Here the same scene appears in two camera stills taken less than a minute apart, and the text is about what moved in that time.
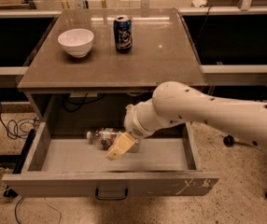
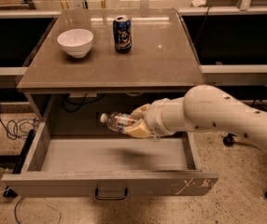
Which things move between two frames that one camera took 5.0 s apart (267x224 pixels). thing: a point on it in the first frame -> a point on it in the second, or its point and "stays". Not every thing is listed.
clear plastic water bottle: x=104 y=138 -> x=118 y=121
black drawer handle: x=113 y=197 stays
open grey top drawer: x=59 y=161 stays
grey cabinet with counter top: x=90 y=66 stays
